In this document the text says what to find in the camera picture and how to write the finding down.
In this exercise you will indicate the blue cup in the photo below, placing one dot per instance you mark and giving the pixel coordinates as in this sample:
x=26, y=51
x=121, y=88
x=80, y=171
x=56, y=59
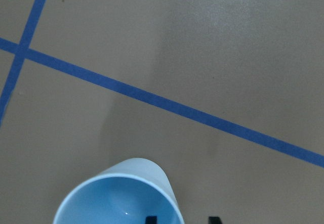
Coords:
x=128, y=192

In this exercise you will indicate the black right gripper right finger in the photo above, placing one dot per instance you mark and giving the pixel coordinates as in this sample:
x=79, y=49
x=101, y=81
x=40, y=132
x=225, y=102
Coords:
x=214, y=220

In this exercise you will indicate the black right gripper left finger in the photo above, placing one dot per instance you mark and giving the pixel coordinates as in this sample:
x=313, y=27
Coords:
x=151, y=220

